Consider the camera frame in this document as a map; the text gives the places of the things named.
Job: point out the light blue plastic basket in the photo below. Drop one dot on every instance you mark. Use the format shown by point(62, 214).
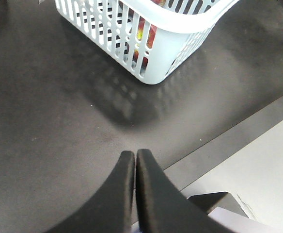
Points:
point(149, 38)

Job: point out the robot base black white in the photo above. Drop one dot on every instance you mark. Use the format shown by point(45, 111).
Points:
point(224, 208)

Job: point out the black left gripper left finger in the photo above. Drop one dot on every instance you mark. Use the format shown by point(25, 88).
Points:
point(109, 209)

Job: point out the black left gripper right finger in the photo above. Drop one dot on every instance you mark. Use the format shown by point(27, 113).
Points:
point(161, 206)

